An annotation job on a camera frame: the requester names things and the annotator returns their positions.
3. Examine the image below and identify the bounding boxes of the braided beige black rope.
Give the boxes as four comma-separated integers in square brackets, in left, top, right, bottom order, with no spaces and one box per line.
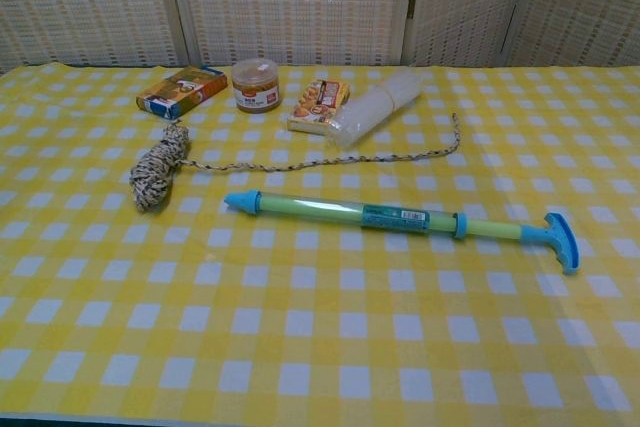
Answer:
[128,112,462,213]

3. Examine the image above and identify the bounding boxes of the clear plastic straw pack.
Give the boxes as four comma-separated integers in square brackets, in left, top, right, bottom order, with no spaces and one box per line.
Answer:
[324,71,424,150]

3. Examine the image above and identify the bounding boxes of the orange blue carton box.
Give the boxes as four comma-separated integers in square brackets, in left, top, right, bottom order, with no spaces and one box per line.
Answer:
[135,65,229,122]

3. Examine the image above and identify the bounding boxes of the orange white snack box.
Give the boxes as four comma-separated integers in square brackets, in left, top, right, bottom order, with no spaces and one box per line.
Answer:
[286,78,353,136]

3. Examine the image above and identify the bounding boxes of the yellow white checkered tablecloth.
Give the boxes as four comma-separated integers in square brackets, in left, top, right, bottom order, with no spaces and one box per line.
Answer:
[0,64,640,427]

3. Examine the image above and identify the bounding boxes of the round clear jar brown contents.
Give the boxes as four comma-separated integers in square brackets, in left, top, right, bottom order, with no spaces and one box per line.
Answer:
[231,58,280,114]

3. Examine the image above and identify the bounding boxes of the green blue water squirter toy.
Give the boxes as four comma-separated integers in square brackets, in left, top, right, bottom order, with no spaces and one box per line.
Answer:
[223,189,583,277]

